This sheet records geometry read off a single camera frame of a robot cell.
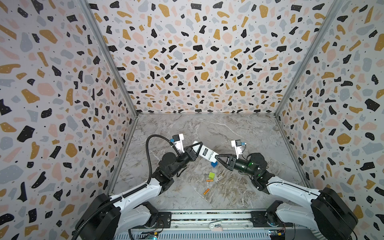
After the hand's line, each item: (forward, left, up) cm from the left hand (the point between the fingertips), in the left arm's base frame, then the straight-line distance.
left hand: (202, 142), depth 70 cm
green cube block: (-6, -6, -27) cm, 28 cm away
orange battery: (-8, -4, -29) cm, 30 cm away
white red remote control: (-2, -2, -5) cm, 6 cm away
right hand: (-5, -6, -5) cm, 9 cm away
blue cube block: (+2, -7, -28) cm, 29 cm away
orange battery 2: (-14, -2, -28) cm, 32 cm away
